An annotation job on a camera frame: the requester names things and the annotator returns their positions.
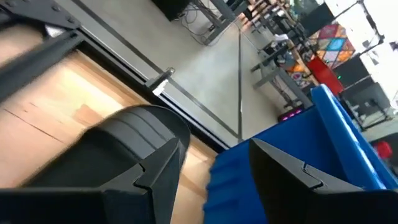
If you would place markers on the black table frame rail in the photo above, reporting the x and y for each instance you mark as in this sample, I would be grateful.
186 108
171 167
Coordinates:
37 11

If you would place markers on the red round object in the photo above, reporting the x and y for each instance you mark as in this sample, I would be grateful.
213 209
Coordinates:
383 150

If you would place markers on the blue plastic bin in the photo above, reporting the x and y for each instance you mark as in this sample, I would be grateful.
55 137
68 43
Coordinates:
295 133

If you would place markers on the black slide sandal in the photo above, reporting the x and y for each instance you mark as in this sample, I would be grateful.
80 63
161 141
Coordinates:
124 133

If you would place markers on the black floor case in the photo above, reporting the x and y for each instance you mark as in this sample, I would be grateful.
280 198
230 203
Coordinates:
171 7

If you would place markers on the black monitor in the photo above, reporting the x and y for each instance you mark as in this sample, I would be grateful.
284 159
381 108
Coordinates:
317 18

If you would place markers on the colourful diamond pattern panel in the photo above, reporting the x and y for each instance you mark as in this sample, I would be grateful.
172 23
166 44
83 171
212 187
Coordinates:
334 43

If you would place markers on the small grey clamp bracket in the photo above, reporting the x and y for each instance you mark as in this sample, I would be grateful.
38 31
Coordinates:
160 81

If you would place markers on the grey metal leg table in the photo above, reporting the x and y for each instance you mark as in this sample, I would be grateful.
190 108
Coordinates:
280 73

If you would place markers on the red box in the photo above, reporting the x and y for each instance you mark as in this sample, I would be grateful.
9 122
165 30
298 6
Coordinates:
325 74

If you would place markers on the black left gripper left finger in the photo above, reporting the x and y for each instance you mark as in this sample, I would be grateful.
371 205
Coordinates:
155 186

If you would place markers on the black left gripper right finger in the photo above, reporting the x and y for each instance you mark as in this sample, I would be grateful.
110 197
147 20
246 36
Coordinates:
286 193

